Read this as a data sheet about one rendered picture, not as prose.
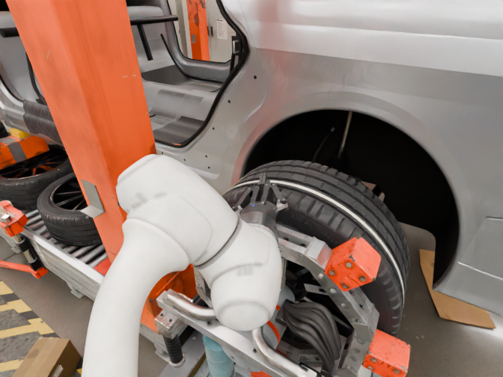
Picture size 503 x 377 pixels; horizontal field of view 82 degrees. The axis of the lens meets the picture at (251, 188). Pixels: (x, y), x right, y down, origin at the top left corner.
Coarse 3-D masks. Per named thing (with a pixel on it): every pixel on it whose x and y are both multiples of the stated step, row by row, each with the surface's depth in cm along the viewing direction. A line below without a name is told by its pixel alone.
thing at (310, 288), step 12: (288, 264) 84; (300, 276) 84; (312, 276) 89; (300, 288) 93; (312, 288) 84; (360, 288) 72; (300, 300) 90; (312, 300) 87; (324, 300) 108; (336, 312) 86; (336, 324) 95; (348, 324) 84; (288, 336) 100; (348, 336) 84
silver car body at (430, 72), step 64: (0, 0) 262; (128, 0) 322; (256, 0) 83; (320, 0) 75; (384, 0) 68; (448, 0) 63; (0, 64) 199; (192, 64) 320; (256, 64) 95; (320, 64) 82; (384, 64) 74; (448, 64) 67; (192, 128) 205; (256, 128) 104; (448, 128) 74
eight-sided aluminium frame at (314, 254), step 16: (288, 240) 71; (304, 240) 68; (320, 240) 67; (288, 256) 67; (304, 256) 64; (320, 256) 64; (320, 272) 64; (208, 288) 98; (336, 288) 64; (208, 304) 100; (336, 304) 66; (352, 304) 64; (368, 304) 68; (352, 320) 66; (368, 320) 65; (352, 336) 76; (368, 336) 66; (288, 352) 97; (304, 352) 92; (352, 352) 72; (320, 368) 83; (352, 368) 76
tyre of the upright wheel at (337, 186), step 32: (288, 160) 90; (288, 192) 73; (320, 192) 74; (352, 192) 77; (288, 224) 74; (320, 224) 68; (352, 224) 68; (384, 224) 76; (384, 256) 69; (384, 288) 68; (384, 320) 72
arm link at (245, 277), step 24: (240, 240) 41; (264, 240) 45; (216, 264) 40; (240, 264) 40; (264, 264) 42; (216, 288) 40; (240, 288) 38; (264, 288) 39; (216, 312) 39; (240, 312) 38; (264, 312) 38
